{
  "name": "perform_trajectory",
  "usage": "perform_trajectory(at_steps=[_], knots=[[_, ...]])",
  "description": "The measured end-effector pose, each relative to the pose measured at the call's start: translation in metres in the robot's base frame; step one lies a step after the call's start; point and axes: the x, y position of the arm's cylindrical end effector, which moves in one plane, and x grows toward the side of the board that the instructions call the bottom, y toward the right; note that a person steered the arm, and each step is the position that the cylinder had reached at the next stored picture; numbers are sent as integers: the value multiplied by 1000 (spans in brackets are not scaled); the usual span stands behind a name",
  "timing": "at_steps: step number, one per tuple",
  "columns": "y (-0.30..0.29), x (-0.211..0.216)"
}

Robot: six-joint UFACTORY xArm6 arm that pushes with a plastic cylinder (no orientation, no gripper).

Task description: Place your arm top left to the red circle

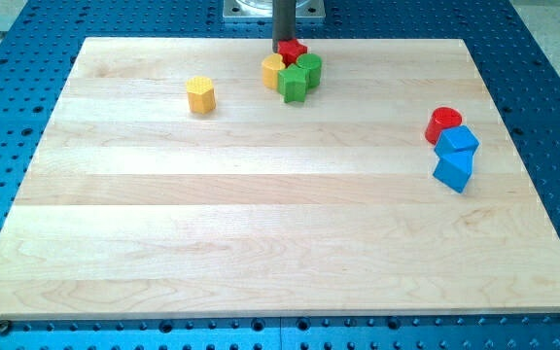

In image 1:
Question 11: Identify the green cylinder block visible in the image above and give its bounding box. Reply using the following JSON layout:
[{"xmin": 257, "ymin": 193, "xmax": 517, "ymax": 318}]
[{"xmin": 297, "ymin": 53, "xmax": 323, "ymax": 88}]

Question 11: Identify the light wooden board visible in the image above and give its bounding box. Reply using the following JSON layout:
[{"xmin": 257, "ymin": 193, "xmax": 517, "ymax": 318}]
[{"xmin": 0, "ymin": 37, "xmax": 560, "ymax": 320}]

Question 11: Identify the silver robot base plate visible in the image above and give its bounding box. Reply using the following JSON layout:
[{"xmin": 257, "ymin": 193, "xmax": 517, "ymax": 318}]
[{"xmin": 223, "ymin": 0, "xmax": 326, "ymax": 21}]

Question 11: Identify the lower blue cube block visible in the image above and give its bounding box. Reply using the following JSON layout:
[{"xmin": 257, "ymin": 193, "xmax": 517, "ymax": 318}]
[{"xmin": 433, "ymin": 151, "xmax": 473, "ymax": 193}]

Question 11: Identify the blue perforated metal table plate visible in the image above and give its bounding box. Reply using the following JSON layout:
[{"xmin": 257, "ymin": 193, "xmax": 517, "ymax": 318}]
[{"xmin": 0, "ymin": 1, "xmax": 560, "ymax": 349}]

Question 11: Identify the upper blue cube block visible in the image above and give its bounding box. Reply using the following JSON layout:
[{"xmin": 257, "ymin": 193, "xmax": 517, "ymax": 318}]
[{"xmin": 435, "ymin": 125, "xmax": 479, "ymax": 157}]

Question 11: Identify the green star block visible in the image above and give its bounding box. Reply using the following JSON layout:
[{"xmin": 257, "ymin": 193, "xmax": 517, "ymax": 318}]
[{"xmin": 277, "ymin": 64, "xmax": 308, "ymax": 103}]

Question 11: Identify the yellow hexagon block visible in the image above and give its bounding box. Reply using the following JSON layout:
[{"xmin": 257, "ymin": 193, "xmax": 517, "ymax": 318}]
[{"xmin": 186, "ymin": 76, "xmax": 216, "ymax": 114}]

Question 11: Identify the blue cube block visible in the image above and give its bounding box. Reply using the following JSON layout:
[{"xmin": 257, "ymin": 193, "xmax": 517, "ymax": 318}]
[
  {"xmin": 433, "ymin": 151, "xmax": 473, "ymax": 193},
  {"xmin": 435, "ymin": 125, "xmax": 479, "ymax": 157}
]

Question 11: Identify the red star block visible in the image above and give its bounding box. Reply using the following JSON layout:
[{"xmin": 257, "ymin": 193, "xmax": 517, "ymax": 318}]
[{"xmin": 277, "ymin": 38, "xmax": 308, "ymax": 66}]

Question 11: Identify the dark cylindrical robot arm tool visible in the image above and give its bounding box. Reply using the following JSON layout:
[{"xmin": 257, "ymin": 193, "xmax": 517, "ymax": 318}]
[{"xmin": 271, "ymin": 0, "xmax": 297, "ymax": 53}]

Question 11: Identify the yellow heart block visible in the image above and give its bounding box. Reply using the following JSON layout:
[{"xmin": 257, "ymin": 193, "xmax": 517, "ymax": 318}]
[{"xmin": 261, "ymin": 53, "xmax": 286, "ymax": 89}]

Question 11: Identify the red cylinder block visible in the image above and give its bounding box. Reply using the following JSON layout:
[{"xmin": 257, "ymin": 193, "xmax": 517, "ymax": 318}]
[{"xmin": 425, "ymin": 107, "xmax": 463, "ymax": 145}]

